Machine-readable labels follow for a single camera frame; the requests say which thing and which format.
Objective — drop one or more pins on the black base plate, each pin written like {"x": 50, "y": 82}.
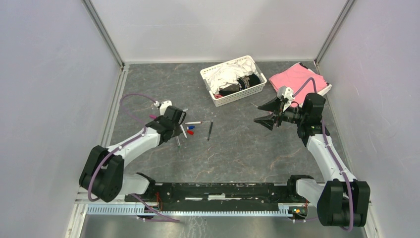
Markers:
{"x": 221, "y": 197}

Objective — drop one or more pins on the white folded cloth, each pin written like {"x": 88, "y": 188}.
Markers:
{"x": 305, "y": 80}

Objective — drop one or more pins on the white marker pen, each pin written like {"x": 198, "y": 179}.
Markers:
{"x": 184, "y": 132}

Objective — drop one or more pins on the black pen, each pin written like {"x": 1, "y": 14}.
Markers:
{"x": 210, "y": 129}

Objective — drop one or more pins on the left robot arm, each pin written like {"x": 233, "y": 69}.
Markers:
{"x": 103, "y": 173}

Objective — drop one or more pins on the black cloth in basket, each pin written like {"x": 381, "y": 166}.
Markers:
{"x": 243, "y": 83}

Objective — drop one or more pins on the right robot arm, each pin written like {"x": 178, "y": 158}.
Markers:
{"x": 343, "y": 200}

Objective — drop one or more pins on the white plastic basket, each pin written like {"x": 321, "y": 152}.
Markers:
{"x": 219, "y": 100}

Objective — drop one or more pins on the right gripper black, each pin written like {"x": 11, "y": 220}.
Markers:
{"x": 273, "y": 105}

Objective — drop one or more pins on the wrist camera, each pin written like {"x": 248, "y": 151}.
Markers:
{"x": 285, "y": 94}
{"x": 162, "y": 106}

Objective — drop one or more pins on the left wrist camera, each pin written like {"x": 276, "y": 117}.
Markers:
{"x": 162, "y": 106}

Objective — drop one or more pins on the white cloth in basket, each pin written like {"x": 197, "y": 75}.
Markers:
{"x": 228, "y": 74}

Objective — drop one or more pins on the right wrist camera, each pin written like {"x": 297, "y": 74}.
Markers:
{"x": 285, "y": 94}

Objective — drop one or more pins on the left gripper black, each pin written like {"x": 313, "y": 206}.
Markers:
{"x": 178, "y": 131}

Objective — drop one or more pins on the red tipped white marker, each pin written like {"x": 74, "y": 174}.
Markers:
{"x": 193, "y": 122}

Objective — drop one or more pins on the pink folded cloth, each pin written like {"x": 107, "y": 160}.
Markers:
{"x": 281, "y": 79}

